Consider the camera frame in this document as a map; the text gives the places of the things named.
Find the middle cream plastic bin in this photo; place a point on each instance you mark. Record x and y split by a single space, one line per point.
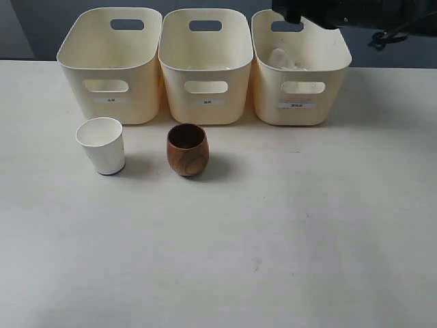
206 53

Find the right cream plastic bin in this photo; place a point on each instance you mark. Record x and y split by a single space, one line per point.
323 52

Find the right bin white label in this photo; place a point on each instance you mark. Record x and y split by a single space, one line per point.
295 105

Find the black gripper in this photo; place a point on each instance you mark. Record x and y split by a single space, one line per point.
331 14

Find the left bin white label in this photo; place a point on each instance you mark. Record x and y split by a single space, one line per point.
111 100

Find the bin white label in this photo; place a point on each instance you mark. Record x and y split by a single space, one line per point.
111 100
295 105
207 102

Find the white paper cup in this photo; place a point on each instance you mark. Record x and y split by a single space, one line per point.
102 141

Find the left cream plastic bin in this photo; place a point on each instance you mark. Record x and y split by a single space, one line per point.
113 52

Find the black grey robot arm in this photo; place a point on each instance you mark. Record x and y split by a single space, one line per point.
413 17

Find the cream plastic bin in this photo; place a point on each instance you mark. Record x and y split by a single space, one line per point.
206 53
323 52
113 52

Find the brown wooden cup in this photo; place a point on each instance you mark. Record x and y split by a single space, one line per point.
187 149

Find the clear plastic bottle white cap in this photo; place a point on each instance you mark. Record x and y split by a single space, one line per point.
279 58

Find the middle bin white label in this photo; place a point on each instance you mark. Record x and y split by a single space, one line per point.
207 102

